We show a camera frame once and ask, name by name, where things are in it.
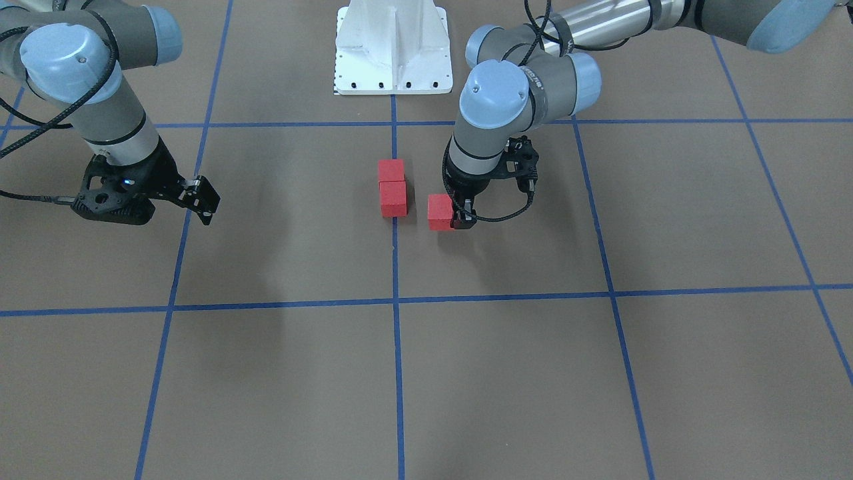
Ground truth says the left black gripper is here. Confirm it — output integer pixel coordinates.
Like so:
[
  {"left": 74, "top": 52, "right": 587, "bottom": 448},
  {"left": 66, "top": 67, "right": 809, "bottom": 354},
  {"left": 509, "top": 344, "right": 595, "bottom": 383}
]
[{"left": 442, "top": 136, "right": 539, "bottom": 230}]

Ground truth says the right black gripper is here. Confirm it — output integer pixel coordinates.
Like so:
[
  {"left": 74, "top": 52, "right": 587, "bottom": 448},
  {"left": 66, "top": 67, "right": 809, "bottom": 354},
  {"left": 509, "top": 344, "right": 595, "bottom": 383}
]
[{"left": 71, "top": 141, "right": 221, "bottom": 225}]

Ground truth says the red block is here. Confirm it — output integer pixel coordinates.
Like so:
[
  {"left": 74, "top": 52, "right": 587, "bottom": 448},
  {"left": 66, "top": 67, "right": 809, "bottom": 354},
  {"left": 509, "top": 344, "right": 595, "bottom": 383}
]
[
  {"left": 427, "top": 193, "right": 454, "bottom": 231},
  {"left": 380, "top": 180, "right": 408, "bottom": 218}
]

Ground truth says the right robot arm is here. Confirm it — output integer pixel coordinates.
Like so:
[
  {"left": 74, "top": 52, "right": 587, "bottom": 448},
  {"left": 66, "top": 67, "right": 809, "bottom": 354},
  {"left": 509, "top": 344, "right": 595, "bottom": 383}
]
[{"left": 1, "top": 1, "right": 221, "bottom": 225}]

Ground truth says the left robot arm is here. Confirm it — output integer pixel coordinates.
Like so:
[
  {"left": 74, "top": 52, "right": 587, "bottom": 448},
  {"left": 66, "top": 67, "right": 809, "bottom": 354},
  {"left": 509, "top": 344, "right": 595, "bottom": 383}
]
[{"left": 428, "top": 1, "right": 851, "bottom": 231}]

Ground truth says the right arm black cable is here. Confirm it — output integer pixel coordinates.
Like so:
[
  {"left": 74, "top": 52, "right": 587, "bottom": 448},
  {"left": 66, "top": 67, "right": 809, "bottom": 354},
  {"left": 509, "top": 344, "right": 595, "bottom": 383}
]
[{"left": 0, "top": 7, "right": 121, "bottom": 203}]

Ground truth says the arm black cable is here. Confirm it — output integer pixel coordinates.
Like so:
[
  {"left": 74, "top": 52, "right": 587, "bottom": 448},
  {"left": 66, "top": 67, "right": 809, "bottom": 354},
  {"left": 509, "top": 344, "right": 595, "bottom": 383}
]
[
  {"left": 442, "top": 0, "right": 634, "bottom": 223},
  {"left": 0, "top": 7, "right": 121, "bottom": 203}
]

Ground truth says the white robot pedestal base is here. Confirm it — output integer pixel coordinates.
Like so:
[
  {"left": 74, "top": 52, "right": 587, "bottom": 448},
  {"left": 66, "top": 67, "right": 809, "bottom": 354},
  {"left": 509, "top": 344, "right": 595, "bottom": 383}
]
[{"left": 333, "top": 1, "right": 454, "bottom": 95}]

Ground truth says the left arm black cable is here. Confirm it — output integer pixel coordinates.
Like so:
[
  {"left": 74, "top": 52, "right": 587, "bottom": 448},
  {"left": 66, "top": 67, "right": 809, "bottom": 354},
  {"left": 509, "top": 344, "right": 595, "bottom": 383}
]
[{"left": 442, "top": 0, "right": 634, "bottom": 223}]

